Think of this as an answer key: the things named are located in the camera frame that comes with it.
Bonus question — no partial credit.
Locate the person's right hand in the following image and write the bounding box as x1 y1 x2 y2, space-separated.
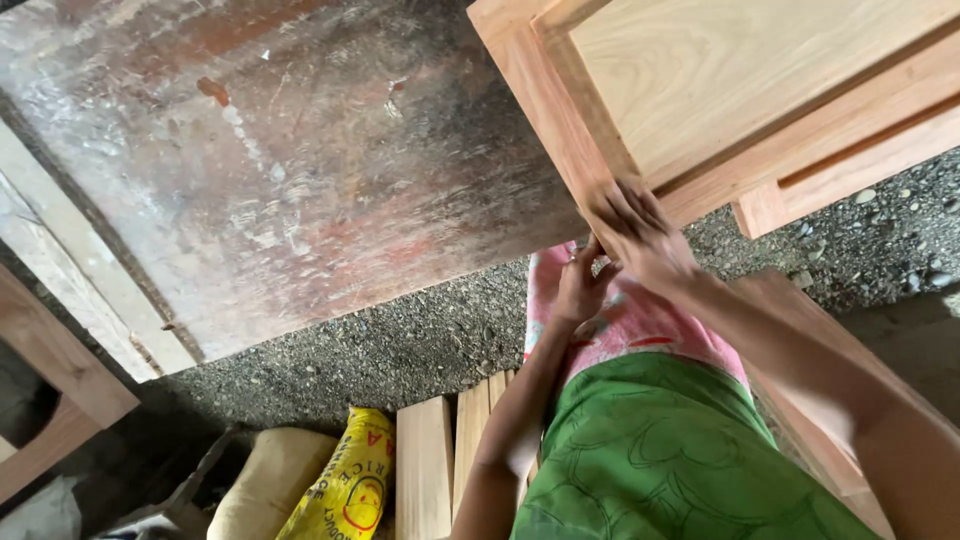
589 178 704 299

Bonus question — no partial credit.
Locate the person's left hand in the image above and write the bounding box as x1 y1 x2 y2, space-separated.
553 234 624 327

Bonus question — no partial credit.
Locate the pink patterned shirt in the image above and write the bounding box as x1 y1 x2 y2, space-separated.
523 241 752 393

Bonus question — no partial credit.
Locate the light wooden panel cabinet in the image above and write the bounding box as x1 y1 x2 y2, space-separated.
466 0 960 243

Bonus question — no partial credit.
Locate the narrow light wooden plank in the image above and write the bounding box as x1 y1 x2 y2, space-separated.
452 378 493 520

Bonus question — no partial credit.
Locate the green patterned skirt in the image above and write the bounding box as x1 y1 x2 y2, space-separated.
510 352 883 540

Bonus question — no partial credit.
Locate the wide light wooden plank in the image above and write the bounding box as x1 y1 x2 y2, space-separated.
394 395 456 540

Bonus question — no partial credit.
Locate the yellow printed sack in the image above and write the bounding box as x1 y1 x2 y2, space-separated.
276 407 397 540

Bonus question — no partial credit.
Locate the worn plywood workbench board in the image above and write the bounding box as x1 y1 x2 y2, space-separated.
0 0 591 385

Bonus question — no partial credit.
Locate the beige sack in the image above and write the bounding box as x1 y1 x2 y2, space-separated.
207 426 340 540

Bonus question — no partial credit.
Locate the white sack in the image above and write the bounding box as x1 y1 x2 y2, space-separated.
0 477 84 540

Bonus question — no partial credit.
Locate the brown wooden frame piece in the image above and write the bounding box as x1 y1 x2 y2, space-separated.
0 262 141 505

